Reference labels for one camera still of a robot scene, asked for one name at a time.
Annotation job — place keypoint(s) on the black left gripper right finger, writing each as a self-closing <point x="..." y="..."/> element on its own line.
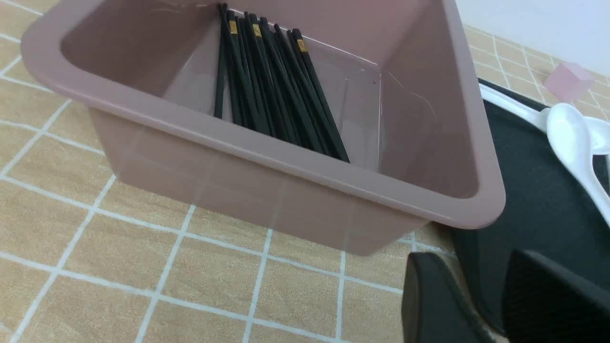
<point x="544" y="302"/>

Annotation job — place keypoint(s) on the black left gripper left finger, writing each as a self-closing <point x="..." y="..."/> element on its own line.
<point x="434" y="309"/>

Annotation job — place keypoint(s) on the black plastic tray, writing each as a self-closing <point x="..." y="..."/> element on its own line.
<point x="546" y="211"/>

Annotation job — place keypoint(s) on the white ceramic spoon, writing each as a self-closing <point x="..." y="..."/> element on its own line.
<point x="514" y="102"/>
<point x="575" y="139"/>

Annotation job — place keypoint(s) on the pink cube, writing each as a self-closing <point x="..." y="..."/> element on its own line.
<point x="568" y="82"/>

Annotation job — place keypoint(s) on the black chopstick gold band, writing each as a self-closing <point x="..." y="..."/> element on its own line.
<point x="293" y="117"/>
<point x="333" y="130"/>
<point x="250" y="116"/>

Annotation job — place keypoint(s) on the pink plastic bin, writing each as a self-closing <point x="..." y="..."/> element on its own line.
<point x="398" y="76"/>

